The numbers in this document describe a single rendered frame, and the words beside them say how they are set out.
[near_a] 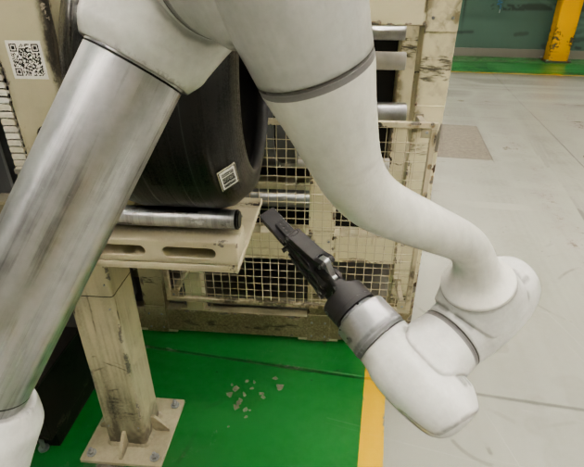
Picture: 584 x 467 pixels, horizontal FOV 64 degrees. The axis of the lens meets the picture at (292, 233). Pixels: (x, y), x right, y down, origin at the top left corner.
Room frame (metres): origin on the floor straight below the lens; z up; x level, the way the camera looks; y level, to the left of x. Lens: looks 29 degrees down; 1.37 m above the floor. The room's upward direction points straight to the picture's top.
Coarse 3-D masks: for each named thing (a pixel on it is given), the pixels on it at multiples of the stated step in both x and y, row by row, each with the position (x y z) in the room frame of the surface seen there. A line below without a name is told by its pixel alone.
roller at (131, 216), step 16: (128, 208) 0.92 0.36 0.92; (144, 208) 0.92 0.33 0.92; (160, 208) 0.92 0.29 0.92; (176, 208) 0.92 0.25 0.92; (192, 208) 0.92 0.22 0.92; (208, 208) 0.92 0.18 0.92; (224, 208) 0.92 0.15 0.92; (128, 224) 0.92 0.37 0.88; (144, 224) 0.91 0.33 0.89; (160, 224) 0.91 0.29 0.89; (176, 224) 0.90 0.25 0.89; (192, 224) 0.90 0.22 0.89; (208, 224) 0.89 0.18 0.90; (224, 224) 0.89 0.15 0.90; (240, 224) 0.91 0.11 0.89
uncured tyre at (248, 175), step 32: (64, 0) 0.86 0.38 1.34; (64, 32) 0.83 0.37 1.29; (64, 64) 0.82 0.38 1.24; (224, 64) 0.80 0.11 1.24; (192, 96) 0.77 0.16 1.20; (224, 96) 0.80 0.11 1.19; (256, 96) 1.28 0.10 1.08; (192, 128) 0.77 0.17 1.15; (224, 128) 0.80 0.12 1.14; (256, 128) 1.23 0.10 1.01; (160, 160) 0.79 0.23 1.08; (192, 160) 0.78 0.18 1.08; (224, 160) 0.81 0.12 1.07; (256, 160) 1.07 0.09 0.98; (160, 192) 0.84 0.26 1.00; (192, 192) 0.83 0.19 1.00; (224, 192) 0.84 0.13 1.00
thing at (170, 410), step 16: (160, 400) 1.18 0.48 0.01; (176, 400) 1.18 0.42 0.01; (160, 416) 1.11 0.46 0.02; (176, 416) 1.12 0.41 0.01; (96, 432) 1.05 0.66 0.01; (160, 432) 1.05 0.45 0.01; (96, 448) 0.99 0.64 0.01; (112, 448) 0.99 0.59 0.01; (128, 448) 0.99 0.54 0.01; (144, 448) 0.99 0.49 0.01; (160, 448) 0.99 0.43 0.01; (112, 464) 0.94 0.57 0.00; (128, 464) 0.93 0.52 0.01; (144, 464) 0.93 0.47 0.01; (160, 464) 0.93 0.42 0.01
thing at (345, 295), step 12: (324, 276) 0.59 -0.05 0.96; (324, 288) 0.61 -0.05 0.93; (336, 288) 0.57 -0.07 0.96; (348, 288) 0.57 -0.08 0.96; (360, 288) 0.58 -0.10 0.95; (336, 300) 0.56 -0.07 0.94; (348, 300) 0.56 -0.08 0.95; (360, 300) 0.56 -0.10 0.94; (336, 312) 0.55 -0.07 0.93; (336, 324) 0.55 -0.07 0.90
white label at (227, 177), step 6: (234, 162) 0.82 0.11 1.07; (228, 168) 0.81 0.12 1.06; (234, 168) 0.82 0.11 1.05; (222, 174) 0.81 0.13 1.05; (228, 174) 0.82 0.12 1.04; (234, 174) 0.83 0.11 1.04; (222, 180) 0.82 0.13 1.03; (228, 180) 0.83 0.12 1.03; (234, 180) 0.84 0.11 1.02; (222, 186) 0.83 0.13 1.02; (228, 186) 0.84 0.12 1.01
